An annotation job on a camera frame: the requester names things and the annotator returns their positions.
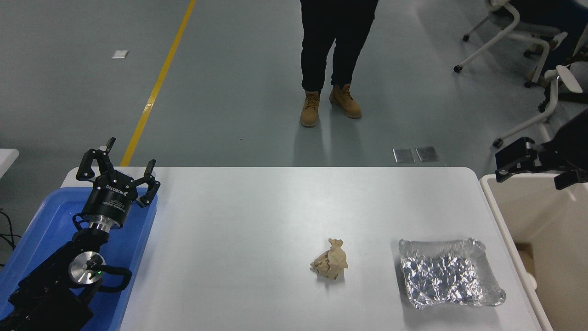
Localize large pale plastic bin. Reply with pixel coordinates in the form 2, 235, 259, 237
480, 174, 588, 331

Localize standing person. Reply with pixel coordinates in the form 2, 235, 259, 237
300, 0, 379, 128

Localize silver foil plate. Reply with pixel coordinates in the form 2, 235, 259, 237
398, 238, 506, 309

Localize small white side table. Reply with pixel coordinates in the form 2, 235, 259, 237
0, 148, 20, 179

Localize seated person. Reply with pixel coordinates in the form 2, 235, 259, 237
508, 0, 588, 88

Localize blue plastic tray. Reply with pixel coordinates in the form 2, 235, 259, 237
0, 186, 158, 331

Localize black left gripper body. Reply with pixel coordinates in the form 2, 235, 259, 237
83, 171, 139, 229

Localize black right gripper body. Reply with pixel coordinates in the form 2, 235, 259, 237
554, 109, 588, 171

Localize crumpled tan paper ball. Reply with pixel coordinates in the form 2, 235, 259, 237
310, 238, 349, 280

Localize black floor cables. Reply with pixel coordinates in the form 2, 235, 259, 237
0, 208, 22, 268

